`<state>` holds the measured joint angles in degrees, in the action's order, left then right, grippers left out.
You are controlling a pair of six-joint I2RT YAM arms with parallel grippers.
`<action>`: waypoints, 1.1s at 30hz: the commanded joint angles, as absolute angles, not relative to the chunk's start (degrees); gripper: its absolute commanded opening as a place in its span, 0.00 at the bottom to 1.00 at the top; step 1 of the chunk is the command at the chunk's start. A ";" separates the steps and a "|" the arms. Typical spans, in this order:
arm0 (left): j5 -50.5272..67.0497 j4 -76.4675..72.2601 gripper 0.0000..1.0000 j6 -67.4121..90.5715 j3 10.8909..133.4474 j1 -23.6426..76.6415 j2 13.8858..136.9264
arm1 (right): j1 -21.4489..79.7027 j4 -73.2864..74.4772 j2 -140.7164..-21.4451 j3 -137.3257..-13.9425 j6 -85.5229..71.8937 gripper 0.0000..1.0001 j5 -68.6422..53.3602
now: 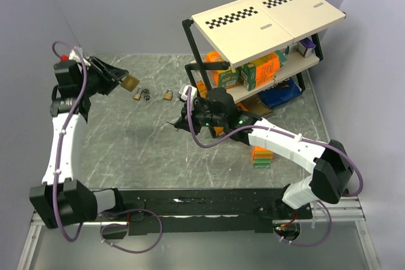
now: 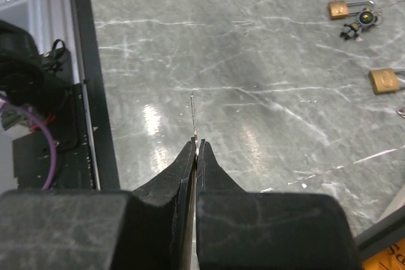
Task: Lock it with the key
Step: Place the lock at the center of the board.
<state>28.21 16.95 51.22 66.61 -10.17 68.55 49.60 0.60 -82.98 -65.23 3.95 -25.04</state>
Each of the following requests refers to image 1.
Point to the Sponge Daddy sponge pack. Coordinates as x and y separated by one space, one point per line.
261 158

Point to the orange box on shelf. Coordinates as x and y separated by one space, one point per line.
264 66

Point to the cream folding shelf rack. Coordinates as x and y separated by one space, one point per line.
244 30

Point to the orange chip bag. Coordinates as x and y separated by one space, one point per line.
215 63

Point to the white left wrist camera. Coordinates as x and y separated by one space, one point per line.
77 54

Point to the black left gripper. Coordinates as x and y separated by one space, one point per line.
111 76

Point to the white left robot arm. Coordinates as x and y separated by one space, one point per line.
61 199

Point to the medium brass padlock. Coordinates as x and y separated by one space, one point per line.
168 95

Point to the blue snack bag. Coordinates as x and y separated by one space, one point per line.
280 93

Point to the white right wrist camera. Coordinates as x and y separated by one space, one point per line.
182 96

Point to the green box right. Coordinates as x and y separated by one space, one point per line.
247 76

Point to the purple white small box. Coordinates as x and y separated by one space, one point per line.
306 47

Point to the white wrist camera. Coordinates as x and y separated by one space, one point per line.
182 96
77 54

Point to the small brass padlock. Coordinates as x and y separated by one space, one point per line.
138 94

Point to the green box left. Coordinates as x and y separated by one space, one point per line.
227 78

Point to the aluminium rail frame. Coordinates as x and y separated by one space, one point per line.
346 244

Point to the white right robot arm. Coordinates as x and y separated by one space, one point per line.
327 163

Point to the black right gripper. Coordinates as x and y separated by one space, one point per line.
183 122

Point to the brown snack bag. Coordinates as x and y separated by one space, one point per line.
253 104

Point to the green box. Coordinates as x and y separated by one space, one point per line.
227 78
247 76

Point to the large brass padlock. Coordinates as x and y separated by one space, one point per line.
130 82

